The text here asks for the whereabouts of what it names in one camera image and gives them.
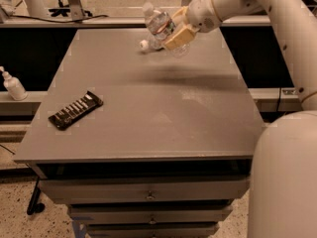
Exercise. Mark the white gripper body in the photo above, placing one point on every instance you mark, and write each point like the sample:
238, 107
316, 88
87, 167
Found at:
200, 13

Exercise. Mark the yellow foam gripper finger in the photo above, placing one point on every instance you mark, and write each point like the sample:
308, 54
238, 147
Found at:
179, 17
182, 36

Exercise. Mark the clear water bottle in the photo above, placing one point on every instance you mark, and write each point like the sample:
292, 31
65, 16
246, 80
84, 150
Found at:
150, 45
160, 27

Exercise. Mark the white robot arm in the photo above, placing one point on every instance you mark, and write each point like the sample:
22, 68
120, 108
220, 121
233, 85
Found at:
283, 181

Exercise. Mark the clear lying water bottle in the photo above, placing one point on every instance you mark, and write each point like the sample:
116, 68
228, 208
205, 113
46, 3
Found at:
150, 45

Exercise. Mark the white pump dispenser bottle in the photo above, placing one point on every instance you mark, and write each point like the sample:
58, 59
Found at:
13, 85

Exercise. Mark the grey metal stand leg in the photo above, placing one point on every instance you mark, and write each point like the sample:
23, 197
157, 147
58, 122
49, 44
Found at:
76, 10

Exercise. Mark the grey drawer cabinet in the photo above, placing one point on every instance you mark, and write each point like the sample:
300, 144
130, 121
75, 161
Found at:
161, 117

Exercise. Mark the black snack bar wrapper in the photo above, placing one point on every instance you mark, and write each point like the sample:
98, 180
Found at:
76, 110

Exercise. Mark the top cabinet drawer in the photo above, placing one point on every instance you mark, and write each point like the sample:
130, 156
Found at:
89, 191

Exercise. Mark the cabinet drawer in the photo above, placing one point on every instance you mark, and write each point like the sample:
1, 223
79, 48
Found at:
161, 230
89, 191
150, 213

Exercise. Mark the middle cabinet drawer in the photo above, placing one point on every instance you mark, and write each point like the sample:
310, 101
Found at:
150, 213

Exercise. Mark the bottom cabinet drawer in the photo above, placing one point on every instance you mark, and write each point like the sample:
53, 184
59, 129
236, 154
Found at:
161, 230

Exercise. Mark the black caster wheel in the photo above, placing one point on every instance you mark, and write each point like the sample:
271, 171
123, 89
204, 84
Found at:
34, 205

